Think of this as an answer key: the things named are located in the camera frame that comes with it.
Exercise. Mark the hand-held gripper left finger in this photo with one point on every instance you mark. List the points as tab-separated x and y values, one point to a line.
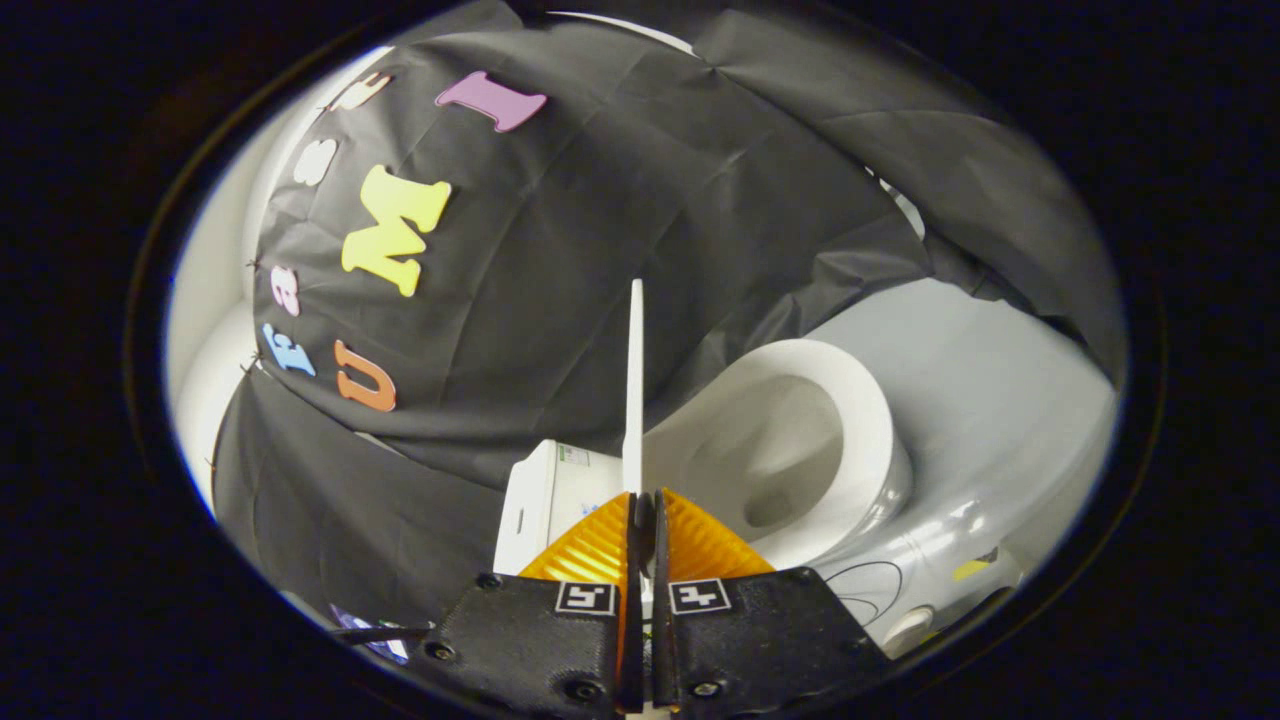
540	640

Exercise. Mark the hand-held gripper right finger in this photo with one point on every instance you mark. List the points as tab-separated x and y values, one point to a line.
760	640

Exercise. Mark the small white round object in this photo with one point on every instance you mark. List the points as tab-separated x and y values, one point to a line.
910	630

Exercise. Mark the black backdrop cloth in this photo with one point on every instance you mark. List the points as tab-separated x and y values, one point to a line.
600	200

